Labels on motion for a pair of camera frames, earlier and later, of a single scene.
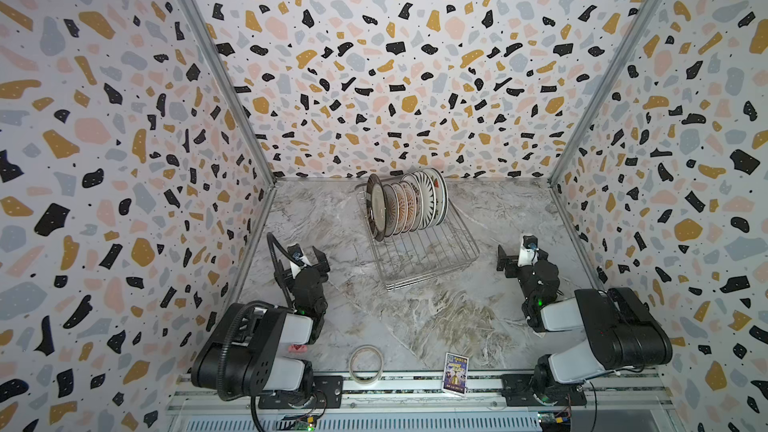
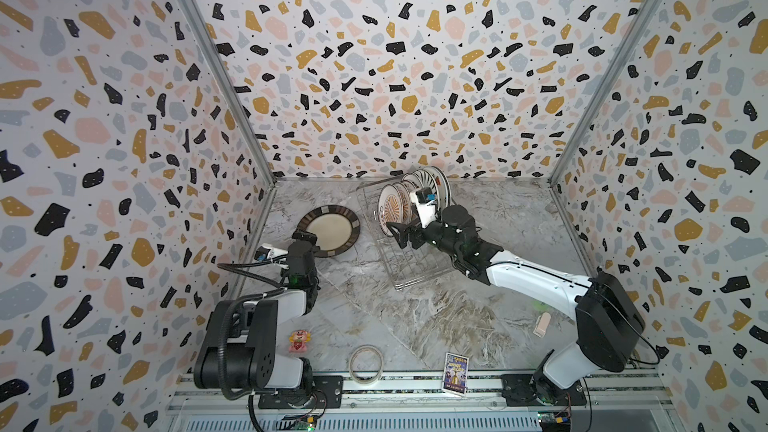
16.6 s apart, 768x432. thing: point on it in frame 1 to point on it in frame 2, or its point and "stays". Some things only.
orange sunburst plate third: (407, 206) stays
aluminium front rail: (421, 403) stays
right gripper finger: (509, 263) to (404, 234)
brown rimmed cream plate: (376, 207) to (336, 229)
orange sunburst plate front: (391, 209) stays
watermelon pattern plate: (442, 197) stays
